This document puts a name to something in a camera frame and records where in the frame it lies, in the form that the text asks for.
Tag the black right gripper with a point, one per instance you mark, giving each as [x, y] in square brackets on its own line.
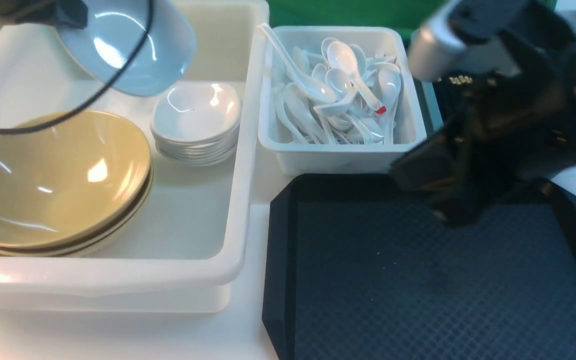
[510, 132]

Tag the yellow noodle bowl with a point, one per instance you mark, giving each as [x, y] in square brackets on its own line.
[62, 183]

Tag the white soup spoon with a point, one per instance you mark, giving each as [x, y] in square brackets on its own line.
[341, 56]

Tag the white square sauce dish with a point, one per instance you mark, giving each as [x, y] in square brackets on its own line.
[114, 29]

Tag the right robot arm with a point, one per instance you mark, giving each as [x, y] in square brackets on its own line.
[532, 34]

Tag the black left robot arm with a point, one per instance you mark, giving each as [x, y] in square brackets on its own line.
[72, 13]

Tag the stacked yellow bowl top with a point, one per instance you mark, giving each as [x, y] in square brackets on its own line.
[95, 241]

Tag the black chopsticks bundle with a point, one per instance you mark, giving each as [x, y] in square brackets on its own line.
[448, 92]

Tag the grey-blue chopstick bin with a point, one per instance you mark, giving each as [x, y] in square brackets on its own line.
[429, 106]

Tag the green backdrop cloth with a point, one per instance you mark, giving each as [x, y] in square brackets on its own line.
[402, 16]

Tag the pile of white spoons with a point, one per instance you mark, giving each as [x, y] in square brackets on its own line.
[349, 120]

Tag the white spoon bin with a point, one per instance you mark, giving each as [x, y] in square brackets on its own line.
[300, 158]

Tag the long white ladle spoon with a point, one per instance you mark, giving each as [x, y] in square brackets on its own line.
[313, 89]

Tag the black serving tray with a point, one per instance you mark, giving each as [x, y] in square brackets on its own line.
[357, 270]

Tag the stack of white sauce dishes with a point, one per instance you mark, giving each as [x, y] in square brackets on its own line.
[197, 123]

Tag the large white plastic tub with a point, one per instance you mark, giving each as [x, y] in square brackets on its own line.
[183, 249]

